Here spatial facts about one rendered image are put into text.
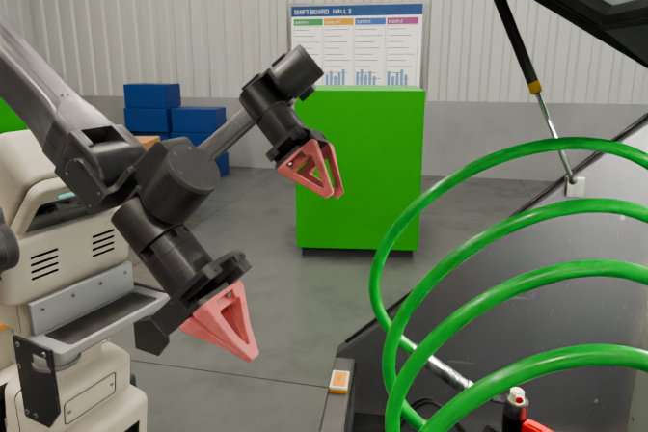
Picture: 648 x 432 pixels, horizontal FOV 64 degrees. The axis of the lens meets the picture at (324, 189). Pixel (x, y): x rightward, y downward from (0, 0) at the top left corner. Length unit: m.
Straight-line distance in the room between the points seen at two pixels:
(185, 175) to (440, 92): 6.62
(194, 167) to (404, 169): 3.43
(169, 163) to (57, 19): 8.56
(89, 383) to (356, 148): 2.98
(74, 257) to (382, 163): 3.04
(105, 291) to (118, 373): 0.21
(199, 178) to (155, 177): 0.04
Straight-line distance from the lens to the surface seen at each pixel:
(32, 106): 0.64
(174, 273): 0.54
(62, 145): 0.60
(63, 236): 1.05
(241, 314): 0.56
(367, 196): 3.93
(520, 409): 0.71
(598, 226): 0.98
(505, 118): 7.07
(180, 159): 0.51
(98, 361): 1.23
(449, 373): 0.68
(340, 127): 3.84
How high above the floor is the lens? 1.50
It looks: 14 degrees down
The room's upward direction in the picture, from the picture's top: straight up
